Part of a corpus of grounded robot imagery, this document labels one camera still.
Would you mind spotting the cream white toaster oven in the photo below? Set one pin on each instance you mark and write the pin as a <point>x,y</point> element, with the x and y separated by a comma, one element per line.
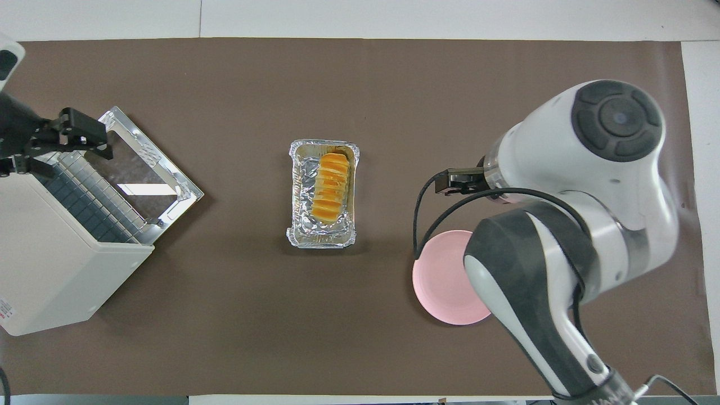
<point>50,270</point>

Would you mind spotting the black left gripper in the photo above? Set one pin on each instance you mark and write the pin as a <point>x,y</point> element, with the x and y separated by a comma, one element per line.
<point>14,129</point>

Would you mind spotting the glass oven door metal frame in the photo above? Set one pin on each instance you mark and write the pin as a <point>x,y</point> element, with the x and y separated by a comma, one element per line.
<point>140,169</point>

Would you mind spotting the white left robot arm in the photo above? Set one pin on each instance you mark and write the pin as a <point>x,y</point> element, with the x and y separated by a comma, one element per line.
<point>10,56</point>

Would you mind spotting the brown table mat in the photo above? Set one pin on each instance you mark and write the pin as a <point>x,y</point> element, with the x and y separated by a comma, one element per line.
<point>253,315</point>

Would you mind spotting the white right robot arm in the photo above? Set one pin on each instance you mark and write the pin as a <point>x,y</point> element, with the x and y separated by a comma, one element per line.
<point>562,140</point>

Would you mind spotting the pink round plate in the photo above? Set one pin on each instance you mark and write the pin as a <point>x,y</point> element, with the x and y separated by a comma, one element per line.
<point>441,275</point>

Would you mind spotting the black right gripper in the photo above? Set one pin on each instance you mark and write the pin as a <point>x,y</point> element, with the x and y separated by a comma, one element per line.
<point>469,179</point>

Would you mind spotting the sliced golden bread loaf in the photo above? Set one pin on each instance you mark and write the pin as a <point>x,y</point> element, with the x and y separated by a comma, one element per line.
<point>331,188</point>

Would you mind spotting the aluminium foil tray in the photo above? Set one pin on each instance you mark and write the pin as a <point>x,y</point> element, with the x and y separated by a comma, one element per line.
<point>306,225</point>

